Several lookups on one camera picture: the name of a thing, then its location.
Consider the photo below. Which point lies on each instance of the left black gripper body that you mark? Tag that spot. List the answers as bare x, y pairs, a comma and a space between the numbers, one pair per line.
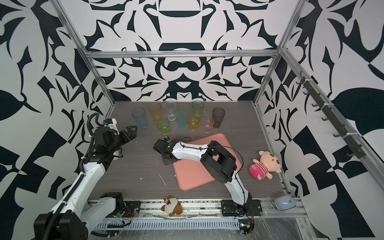
116, 141

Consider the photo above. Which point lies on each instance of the pink rectangular tray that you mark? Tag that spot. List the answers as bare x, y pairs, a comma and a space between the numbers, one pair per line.
189, 169

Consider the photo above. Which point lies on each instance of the blue translucent glass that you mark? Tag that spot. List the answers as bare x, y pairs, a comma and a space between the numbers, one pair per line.
139, 114

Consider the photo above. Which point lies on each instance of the orange translucent glass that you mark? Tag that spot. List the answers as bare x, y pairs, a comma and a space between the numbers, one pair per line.
156, 111

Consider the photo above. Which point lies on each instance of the clear glass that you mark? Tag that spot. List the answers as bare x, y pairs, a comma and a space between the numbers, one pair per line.
171, 109

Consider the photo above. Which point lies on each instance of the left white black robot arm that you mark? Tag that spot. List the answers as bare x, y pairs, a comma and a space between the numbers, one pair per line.
68, 219

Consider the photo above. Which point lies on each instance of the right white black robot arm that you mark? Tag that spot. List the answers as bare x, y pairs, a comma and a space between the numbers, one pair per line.
216, 159

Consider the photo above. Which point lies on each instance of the short green glass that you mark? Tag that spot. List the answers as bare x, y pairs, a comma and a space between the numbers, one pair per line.
164, 126

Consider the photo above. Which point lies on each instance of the teal translucent glass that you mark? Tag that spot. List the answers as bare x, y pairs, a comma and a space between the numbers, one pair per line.
181, 118

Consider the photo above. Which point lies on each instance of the yellow glass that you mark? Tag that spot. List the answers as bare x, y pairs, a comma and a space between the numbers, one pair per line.
193, 122

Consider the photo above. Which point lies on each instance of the brown white plush toy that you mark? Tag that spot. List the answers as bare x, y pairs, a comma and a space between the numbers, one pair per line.
172, 206

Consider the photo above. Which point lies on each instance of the pink glass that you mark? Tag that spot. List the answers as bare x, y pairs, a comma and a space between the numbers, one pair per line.
207, 124

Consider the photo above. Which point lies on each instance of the tall green glass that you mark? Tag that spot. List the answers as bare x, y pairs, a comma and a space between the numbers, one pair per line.
198, 107

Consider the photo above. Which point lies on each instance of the dark grey glass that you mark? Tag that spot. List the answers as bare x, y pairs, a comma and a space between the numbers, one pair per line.
218, 115

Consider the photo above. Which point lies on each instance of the pink pig plush toy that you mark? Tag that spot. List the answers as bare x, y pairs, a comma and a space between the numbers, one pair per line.
264, 167

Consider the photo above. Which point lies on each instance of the green lit circuit board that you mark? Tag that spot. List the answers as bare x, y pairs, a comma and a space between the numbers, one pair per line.
246, 226

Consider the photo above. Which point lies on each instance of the light blue computer mouse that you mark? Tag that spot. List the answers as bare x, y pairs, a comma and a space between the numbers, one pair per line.
283, 202

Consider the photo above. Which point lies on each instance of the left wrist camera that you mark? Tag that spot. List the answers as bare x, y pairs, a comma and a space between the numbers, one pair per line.
111, 123

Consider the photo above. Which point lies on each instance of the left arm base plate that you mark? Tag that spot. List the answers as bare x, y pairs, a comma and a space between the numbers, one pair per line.
130, 209

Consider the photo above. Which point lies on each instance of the white cable duct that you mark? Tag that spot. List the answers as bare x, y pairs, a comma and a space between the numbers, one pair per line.
185, 224

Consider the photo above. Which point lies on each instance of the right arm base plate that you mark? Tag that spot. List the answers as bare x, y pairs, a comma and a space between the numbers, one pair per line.
231, 209

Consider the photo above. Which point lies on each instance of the black hook rail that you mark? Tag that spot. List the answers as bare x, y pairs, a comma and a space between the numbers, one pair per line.
333, 116

